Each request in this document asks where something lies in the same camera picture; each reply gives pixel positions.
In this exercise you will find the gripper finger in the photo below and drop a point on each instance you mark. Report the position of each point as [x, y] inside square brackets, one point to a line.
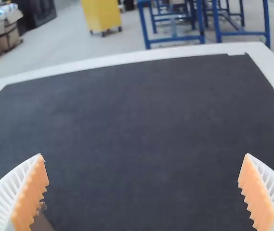
[4, 204]
[266, 195]

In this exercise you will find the black mat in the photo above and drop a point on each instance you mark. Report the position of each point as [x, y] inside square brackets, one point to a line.
[139, 120]

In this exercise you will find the yellow wheeled cart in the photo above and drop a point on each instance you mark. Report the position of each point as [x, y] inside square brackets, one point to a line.
[101, 14]

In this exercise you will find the blue frame table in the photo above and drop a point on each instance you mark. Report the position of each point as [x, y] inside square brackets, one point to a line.
[175, 39]
[242, 33]

